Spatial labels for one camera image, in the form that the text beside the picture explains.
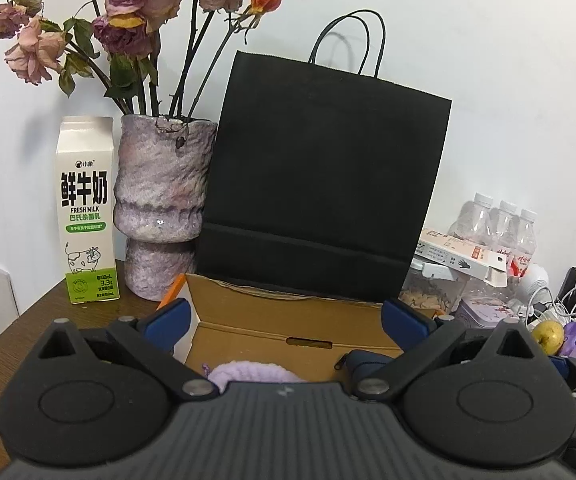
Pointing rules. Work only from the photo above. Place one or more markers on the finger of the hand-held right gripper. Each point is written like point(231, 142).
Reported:
point(558, 365)

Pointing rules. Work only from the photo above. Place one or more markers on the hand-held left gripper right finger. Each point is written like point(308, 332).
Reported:
point(403, 322)

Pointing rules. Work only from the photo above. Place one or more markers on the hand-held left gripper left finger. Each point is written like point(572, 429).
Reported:
point(167, 322)

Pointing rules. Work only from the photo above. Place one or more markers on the dark blue pad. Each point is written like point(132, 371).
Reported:
point(368, 365)

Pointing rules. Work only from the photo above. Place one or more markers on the fuzzy purple headband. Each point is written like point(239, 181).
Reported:
point(253, 372)

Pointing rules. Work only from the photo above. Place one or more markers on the red cardboard box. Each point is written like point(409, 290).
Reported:
point(268, 330)

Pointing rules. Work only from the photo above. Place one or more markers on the green apple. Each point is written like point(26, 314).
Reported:
point(548, 337)

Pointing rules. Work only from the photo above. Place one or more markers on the small white fan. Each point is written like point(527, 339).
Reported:
point(533, 287)

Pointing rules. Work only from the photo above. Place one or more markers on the pale printed tin box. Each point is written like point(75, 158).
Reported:
point(485, 312)

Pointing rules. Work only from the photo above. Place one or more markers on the long white carton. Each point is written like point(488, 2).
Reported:
point(460, 256)

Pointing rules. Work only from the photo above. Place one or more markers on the mottled purple ceramic vase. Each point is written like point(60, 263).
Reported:
point(160, 200)

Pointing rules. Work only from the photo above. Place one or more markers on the clear water bottle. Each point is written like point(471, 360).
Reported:
point(525, 245)
point(505, 230)
point(474, 220)

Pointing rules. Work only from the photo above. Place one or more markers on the white green milk carton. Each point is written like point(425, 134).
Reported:
point(86, 210)

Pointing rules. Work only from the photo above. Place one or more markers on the black paper bag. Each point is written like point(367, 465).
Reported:
point(318, 175)

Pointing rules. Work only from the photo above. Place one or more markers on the dried rose bouquet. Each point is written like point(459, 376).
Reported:
point(127, 10)

